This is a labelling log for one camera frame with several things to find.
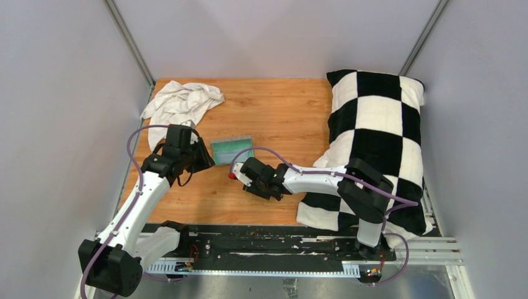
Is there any grey glasses case green lining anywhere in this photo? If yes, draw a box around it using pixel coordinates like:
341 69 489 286
210 135 253 166

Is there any light blue lens cloth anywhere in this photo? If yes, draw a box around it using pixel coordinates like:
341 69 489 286
214 149 253 164

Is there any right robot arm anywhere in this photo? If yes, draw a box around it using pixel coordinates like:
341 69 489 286
230 157 394 260

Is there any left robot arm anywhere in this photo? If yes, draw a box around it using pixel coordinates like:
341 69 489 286
78 121 215 298

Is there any white crumpled cloth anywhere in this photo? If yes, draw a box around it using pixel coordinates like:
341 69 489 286
141 80 225 150

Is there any black white checkered blanket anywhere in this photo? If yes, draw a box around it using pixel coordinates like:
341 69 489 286
314 69 433 247

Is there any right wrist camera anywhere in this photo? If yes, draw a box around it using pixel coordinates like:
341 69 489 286
229 163 252 187

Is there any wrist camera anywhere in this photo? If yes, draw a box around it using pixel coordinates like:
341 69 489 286
229 163 252 187
181 120 196 128

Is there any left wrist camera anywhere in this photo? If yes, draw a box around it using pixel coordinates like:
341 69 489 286
181 120 196 128

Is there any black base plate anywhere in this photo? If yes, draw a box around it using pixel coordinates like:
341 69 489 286
166 224 396 273

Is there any white slotted cable duct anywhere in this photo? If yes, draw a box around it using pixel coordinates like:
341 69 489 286
146 260 361 278

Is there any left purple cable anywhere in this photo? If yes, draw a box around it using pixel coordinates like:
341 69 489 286
79 124 195 299

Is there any left aluminium frame post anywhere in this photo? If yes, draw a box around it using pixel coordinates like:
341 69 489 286
102 0 156 90

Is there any aluminium frame post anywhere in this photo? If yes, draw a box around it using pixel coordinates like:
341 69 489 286
398 0 451 76
102 0 156 90

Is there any right aluminium frame post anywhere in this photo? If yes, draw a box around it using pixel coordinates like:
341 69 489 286
398 0 451 76

